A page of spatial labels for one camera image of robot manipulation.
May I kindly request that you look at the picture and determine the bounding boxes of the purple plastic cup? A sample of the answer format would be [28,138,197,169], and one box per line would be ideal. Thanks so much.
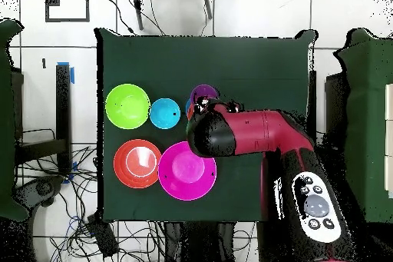
[189,84,220,106]

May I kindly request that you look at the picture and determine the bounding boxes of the small cyan bowl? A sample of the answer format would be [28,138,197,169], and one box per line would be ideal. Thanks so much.
[149,98,182,130]

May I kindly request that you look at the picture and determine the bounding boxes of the large pink bowl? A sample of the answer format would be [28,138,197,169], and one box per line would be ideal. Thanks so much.
[157,141,218,201]

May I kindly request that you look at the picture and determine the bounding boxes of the dark green table cloth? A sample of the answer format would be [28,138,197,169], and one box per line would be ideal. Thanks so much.
[93,26,319,224]

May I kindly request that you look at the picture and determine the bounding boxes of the large lime green bowl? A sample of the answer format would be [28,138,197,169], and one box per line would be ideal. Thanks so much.
[104,83,152,130]

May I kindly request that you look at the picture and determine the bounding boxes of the large red-orange bowl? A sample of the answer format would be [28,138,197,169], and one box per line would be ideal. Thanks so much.
[113,138,163,190]

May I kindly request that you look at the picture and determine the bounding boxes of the blue tape strip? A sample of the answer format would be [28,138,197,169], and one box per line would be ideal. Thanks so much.
[57,61,75,85]

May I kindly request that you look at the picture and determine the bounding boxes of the black metal stand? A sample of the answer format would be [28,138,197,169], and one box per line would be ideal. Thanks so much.
[13,62,73,178]

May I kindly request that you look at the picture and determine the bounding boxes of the green covered side table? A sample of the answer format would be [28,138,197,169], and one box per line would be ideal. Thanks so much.
[332,27,393,224]
[0,18,30,222]

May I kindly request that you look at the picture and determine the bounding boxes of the black power strip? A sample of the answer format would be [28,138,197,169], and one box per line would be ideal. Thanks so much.
[87,214,120,258]

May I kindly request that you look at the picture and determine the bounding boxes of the grey chair base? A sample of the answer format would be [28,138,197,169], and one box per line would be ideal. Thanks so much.
[12,175,65,211]

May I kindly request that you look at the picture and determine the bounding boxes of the black floor cable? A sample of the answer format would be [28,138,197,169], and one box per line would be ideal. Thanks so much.
[102,0,137,35]

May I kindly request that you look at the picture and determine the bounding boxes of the tangle of floor cables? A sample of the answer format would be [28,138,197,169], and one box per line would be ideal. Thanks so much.
[15,144,167,262]

